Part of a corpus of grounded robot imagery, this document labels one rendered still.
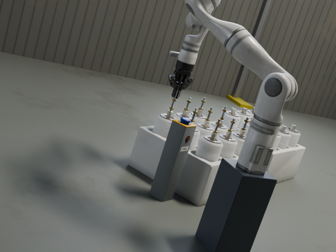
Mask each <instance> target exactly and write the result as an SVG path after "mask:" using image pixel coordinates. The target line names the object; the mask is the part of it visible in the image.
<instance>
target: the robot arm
mask: <svg viewBox="0 0 336 252"><path fill-rule="evenodd" d="M220 1H221V0H184V2H185V5H186V7H187V8H188V10H189V11H190V12H189V13H188V15H187V17H186V20H185V23H186V26H187V27H188V28H190V29H193V30H197V31H200V33H199V34H197V35H191V34H188V35H186V36H185V38H184V42H183V44H182V48H181V50H180V52H175V51H170V52H169V54H168V55H169V56H171V57H174V58H177V62H176V65H175V67H176V69H175V71H174V72H173V74H171V75H170V74H169V75H168V79H169V83H170V86H171V87H173V91H172V94H171V97H172V98H174V99H178V98H179V97H180V94H181V91H182V90H185V89H186V88H187V87H188V86H189V85H190V84H191V83H192V82H193V81H194V80H193V79H192V78H191V72H192V71H193V69H194V66H195V63H196V60H197V56H198V52H199V49H200V45H201V43H202V40H203V38H204V37H205V35H206V33H207V32H208V30H210V31H211V32H212V34H213V35H214V36H215V37H216V38H217V39H218V40H219V42H220V43H221V44H222V45H223V46H224V47H225V49H226V50H227V51H228V52H229V53H230V54H231V55H232V56H233V57H234V58H235V59H236V60H237V61H238V62H240V63H241V64H242V65H244V66H245V67H247V68H248V69H250V70H251V71H253V72H254V73H255V74H257V75H258V76H259V77H260V78H261V79H262V81H263V82H262V84H261V87H260V90H259V93H258V96H257V99H256V102H255V107H254V109H255V112H254V115H253V118H252V121H251V123H250V126H249V129H248V132H247V135H246V137H245V140H244V143H243V146H242V149H241V151H240V154H239V157H238V160H237V163H236V165H237V166H238V167H239V168H240V169H242V170H244V171H246V172H248V173H249V174H254V175H262V176H264V175H265V172H266V169H267V167H268V164H269V161H270V159H271V156H272V153H273V151H274V149H273V145H274V142H275V140H276V137H277V134H278V132H279V129H280V126H281V124H282V121H283V116H282V109H283V106H284V103H285V102H287V101H290V100H292V99H293V98H294V97H295V96H296V95H297V92H298V85H297V82H296V80H295V79H294V77H293V76H292V75H290V74H289V73H288V72H287V71H286V70H284V69H283V68H282V67H281V66H280V65H278V64H277V63H276V62H275V61H274V60H273V59H272V58H271V57H270V56H269V54H268V53H267V52H266V51H265V50H264V49H263V47H262V46H261V45H260V44H259V43H258V42H257V41H256V40H255V39H254V37H253V36H252V35H251V34H250V33H249V32H248V31H247V30H246V29H245V28H244V27H243V26H241V25H239V24H236V23H232V22H228V21H223V20H219V19H216V18H214V17H212V16H211V15H210V14H211V12H212V11H213V9H215V8H216V7H217V6H218V5H219V3H220Z"/></svg>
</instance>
